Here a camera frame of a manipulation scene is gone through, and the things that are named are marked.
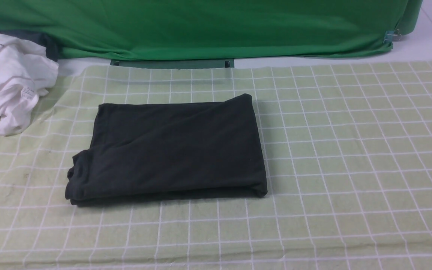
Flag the dark gray long-sleeved shirt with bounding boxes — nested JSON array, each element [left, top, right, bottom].
[[65, 94, 268, 206]]

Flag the white crumpled shirt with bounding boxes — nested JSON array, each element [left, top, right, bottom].
[[0, 34, 59, 136]]

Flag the green checkered table cloth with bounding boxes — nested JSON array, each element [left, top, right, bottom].
[[0, 61, 432, 270]]

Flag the green backdrop cloth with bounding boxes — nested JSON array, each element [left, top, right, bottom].
[[0, 0, 422, 60]]

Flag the teal binder clip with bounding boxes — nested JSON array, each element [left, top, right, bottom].
[[383, 29, 402, 44]]

